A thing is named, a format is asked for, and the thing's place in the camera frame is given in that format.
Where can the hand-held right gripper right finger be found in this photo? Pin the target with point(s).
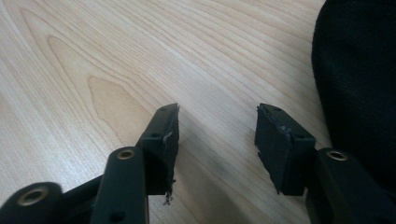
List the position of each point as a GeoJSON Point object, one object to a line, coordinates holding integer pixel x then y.
{"type": "Point", "coordinates": [285, 149]}

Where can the dark cloth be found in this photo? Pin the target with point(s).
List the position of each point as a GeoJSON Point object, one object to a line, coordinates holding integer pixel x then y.
{"type": "Point", "coordinates": [358, 87]}

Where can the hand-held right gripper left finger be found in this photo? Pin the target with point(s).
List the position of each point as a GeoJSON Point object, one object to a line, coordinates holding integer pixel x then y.
{"type": "Point", "coordinates": [160, 146]}

